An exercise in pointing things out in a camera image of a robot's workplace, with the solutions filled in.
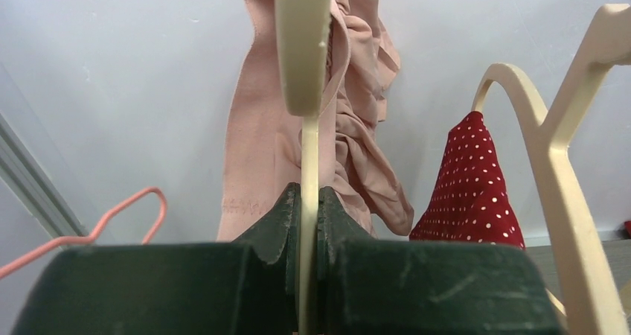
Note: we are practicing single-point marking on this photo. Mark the pink pleated skirt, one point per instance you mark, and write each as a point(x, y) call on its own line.
point(263, 147)

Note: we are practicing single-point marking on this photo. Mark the pink wire hanger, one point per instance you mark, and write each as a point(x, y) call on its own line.
point(95, 233)

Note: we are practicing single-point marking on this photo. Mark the beige hanger of red skirt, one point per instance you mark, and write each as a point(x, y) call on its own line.
point(590, 302)

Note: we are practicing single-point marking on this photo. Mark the beige hanger of pink skirt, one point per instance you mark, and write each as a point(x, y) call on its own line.
point(302, 28)

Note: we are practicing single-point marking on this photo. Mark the metal corner rail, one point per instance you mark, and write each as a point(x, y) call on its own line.
point(34, 189)

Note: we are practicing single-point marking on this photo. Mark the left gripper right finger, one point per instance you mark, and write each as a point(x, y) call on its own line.
point(371, 286)

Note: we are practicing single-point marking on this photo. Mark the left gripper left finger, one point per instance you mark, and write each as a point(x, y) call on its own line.
point(245, 286)

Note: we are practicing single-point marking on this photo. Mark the red polka dot skirt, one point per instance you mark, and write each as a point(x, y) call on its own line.
point(469, 202)

